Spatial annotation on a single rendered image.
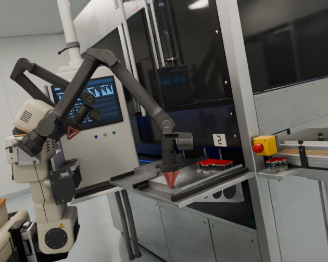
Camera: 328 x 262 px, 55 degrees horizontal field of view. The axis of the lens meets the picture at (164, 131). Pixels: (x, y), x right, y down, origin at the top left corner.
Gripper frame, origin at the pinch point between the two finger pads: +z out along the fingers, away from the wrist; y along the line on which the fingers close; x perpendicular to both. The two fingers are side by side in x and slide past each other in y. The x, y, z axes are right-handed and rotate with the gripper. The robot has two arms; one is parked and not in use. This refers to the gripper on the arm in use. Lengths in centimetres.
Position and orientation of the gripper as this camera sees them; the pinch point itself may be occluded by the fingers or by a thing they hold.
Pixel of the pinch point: (171, 186)
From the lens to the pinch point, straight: 129.3
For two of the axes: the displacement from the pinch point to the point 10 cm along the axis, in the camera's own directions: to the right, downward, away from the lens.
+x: -4.7, 0.0, 8.8
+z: 0.6, 10.0, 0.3
